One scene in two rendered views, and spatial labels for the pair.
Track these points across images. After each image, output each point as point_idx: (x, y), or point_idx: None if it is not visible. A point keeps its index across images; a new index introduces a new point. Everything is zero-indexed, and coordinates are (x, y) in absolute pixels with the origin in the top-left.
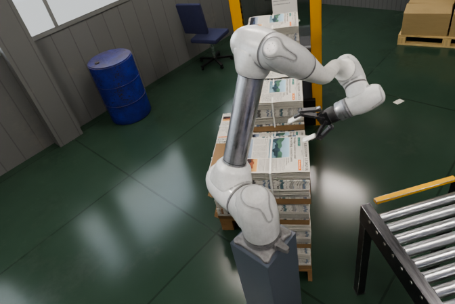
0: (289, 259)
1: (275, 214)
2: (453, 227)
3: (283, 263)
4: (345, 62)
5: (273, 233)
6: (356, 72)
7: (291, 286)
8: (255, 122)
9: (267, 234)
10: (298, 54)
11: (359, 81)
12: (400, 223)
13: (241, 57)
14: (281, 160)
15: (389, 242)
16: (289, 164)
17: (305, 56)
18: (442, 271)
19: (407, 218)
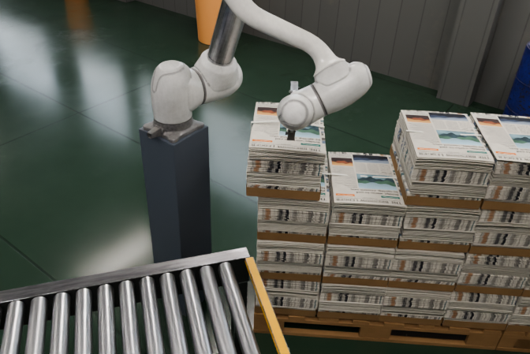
0: (164, 165)
1: (158, 91)
2: (192, 341)
3: (156, 155)
4: (324, 54)
5: (154, 110)
6: (319, 76)
7: (166, 205)
8: (396, 145)
9: (151, 103)
10: None
11: (310, 87)
12: (207, 278)
13: None
14: (274, 130)
15: (181, 261)
16: (265, 134)
17: None
18: (125, 299)
19: (215, 289)
